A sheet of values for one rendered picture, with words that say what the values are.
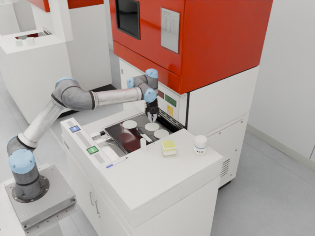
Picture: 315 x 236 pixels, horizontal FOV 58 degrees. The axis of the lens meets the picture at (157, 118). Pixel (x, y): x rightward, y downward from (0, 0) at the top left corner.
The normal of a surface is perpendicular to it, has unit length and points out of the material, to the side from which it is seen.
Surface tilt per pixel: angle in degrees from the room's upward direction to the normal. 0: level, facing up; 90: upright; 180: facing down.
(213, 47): 90
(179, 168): 0
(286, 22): 90
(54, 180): 2
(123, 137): 0
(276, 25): 90
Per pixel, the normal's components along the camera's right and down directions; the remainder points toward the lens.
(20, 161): 0.10, -0.74
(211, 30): 0.59, 0.45
